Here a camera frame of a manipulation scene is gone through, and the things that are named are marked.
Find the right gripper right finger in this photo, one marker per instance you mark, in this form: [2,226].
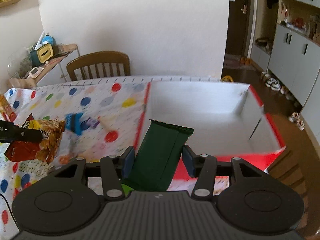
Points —
[202,167]

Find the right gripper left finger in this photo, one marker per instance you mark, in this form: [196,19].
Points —
[113,169]

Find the orange yellow chips bag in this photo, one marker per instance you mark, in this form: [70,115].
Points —
[45,150]

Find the dark green snack packet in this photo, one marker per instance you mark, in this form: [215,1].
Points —
[158,156]

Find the sausage stick red tip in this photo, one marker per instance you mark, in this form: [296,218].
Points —
[105,123]

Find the purple candy packet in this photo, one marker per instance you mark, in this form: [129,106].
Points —
[89,123]

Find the blue Oreo snack packet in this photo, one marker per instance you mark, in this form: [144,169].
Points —
[73,122]

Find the white long snack packet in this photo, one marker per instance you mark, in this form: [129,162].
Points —
[65,151]

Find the orange tea bottle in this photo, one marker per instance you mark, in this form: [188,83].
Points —
[6,110]

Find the red cardboard box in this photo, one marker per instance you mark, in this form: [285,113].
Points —
[228,119]

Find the balloon pattern tablecloth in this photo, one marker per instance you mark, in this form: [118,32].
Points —
[121,100]

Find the white pink timer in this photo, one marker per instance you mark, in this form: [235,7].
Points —
[35,72]

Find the clear glass vase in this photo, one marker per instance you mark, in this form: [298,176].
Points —
[20,64]

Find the wooden side cabinet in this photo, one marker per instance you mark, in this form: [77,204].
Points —
[54,72]

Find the yellow teal tissue holder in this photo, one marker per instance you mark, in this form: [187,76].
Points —
[42,55]

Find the yellow plastic bag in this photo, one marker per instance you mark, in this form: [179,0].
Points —
[227,78]

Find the wooden chair right side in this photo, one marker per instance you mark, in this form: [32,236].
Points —
[287,170]

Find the wooden chair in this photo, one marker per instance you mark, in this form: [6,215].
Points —
[99,64]
[287,170]

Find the pair of sneakers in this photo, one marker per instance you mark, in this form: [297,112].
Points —
[273,84]

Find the entry door rug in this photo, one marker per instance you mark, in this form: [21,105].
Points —
[233,62]

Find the wooden chair far side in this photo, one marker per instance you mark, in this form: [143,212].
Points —
[99,64]

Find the orange slippers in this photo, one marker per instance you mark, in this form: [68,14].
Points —
[246,60]

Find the white wall cabinets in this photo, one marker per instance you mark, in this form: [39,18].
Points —
[286,44]

